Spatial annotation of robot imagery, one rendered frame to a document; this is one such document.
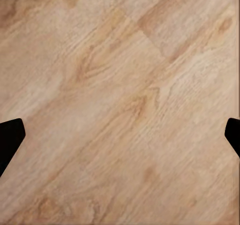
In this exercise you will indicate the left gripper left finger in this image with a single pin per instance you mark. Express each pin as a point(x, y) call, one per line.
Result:
point(12, 134)

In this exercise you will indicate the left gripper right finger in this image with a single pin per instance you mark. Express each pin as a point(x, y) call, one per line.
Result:
point(232, 133)

